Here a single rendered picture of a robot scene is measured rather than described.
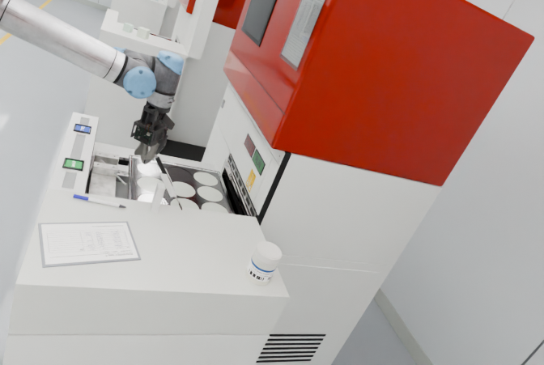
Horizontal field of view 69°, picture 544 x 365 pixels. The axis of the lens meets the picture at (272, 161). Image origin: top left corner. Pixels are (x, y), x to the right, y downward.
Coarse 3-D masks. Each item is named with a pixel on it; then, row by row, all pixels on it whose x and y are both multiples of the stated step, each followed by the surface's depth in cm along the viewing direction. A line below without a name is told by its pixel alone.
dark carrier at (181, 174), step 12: (144, 168) 147; (156, 168) 150; (168, 168) 153; (180, 168) 157; (192, 168) 160; (180, 180) 148; (192, 180) 151; (144, 192) 133; (168, 204) 132; (228, 204) 146
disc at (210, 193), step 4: (200, 188) 149; (204, 188) 150; (208, 188) 151; (212, 188) 152; (200, 192) 146; (204, 192) 148; (208, 192) 149; (212, 192) 150; (216, 192) 151; (204, 196) 145; (208, 196) 146; (212, 196) 147; (216, 196) 148; (220, 196) 149; (208, 200) 144; (212, 200) 145; (216, 200) 146; (220, 200) 147
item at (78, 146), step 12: (72, 120) 146; (84, 120) 150; (96, 120) 153; (72, 132) 138; (72, 144) 131; (84, 144) 134; (60, 156) 123; (72, 156) 126; (84, 156) 128; (60, 168) 117; (84, 168) 122; (60, 180) 112; (72, 180) 115; (84, 180) 116; (84, 192) 112
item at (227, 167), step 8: (224, 168) 169; (224, 176) 170; (232, 176) 158; (224, 184) 165; (232, 184) 156; (240, 192) 149; (232, 200) 155; (240, 200) 145; (232, 208) 151; (240, 208) 143; (248, 208) 140
